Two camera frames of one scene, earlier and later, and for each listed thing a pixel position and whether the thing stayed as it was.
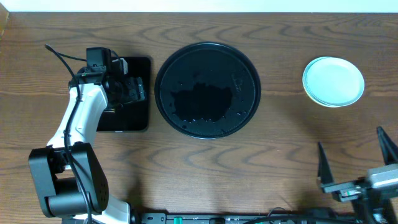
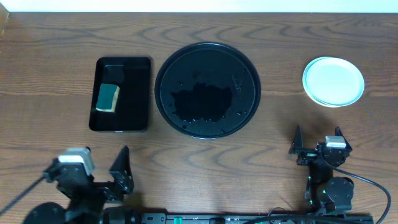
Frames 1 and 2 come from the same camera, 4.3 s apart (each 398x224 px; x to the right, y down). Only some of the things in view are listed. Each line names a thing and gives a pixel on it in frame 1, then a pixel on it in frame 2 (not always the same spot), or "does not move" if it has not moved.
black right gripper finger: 389,150 → 338,132
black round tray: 208,90 does not move
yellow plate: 334,93 does not move
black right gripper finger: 324,170 → 298,142
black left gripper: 138,89 → 101,191
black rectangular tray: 134,116 does not move
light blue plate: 319,81 does not move
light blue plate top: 332,82 does not move
